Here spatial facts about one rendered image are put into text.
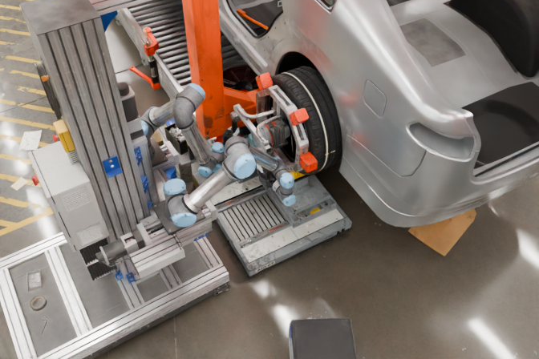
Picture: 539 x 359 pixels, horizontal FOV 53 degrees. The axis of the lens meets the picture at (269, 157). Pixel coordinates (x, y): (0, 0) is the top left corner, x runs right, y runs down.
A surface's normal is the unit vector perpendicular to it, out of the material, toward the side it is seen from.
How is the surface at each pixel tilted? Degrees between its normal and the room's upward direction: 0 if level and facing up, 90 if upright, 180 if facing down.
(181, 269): 0
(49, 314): 0
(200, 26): 90
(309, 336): 0
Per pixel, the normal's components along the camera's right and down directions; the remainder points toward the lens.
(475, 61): 0.20, -0.38
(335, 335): 0.02, -0.67
